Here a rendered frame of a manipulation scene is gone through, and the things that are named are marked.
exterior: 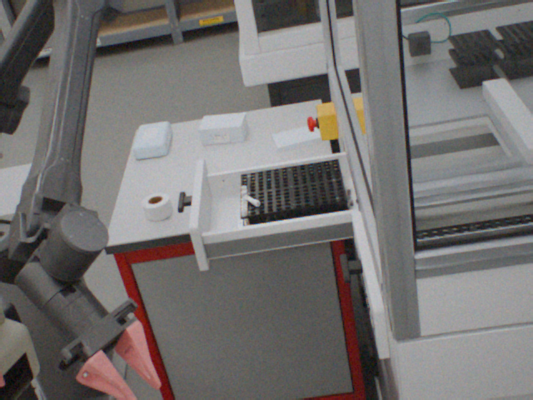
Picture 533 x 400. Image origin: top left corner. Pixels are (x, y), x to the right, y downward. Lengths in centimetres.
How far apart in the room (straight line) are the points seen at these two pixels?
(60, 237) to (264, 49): 155
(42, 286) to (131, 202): 108
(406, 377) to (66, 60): 67
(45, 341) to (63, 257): 157
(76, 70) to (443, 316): 61
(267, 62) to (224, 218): 80
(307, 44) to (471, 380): 136
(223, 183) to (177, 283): 32
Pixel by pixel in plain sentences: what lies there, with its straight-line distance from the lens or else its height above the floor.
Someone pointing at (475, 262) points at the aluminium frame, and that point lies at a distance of 105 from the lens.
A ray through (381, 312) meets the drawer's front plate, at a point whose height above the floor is 92.
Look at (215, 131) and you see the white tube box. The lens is 211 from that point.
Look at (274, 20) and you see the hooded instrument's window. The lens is 229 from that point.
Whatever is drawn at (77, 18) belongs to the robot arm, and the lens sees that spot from 106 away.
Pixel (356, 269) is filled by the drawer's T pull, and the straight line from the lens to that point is 130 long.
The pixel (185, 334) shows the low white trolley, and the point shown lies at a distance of 199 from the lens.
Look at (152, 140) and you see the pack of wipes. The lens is 214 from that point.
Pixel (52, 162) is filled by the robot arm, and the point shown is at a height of 131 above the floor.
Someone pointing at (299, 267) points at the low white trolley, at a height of 59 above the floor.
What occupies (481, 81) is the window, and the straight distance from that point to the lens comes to 93.
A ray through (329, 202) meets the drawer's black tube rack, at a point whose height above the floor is 90.
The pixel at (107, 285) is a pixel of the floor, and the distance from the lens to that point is 302.
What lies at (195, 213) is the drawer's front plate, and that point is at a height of 93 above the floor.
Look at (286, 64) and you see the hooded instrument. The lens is 232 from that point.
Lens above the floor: 171
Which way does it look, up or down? 32 degrees down
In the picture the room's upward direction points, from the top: 11 degrees counter-clockwise
